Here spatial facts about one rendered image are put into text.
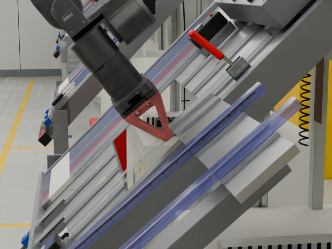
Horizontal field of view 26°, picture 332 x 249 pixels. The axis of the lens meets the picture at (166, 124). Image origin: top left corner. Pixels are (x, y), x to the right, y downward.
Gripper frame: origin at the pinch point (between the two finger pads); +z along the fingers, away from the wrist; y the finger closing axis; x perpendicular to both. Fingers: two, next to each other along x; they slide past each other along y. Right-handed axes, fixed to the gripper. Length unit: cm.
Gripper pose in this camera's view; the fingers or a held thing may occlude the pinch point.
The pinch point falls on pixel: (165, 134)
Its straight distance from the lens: 111.8
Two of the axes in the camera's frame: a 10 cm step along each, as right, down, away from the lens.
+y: -1.4, -1.8, 9.8
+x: -7.7, 6.3, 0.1
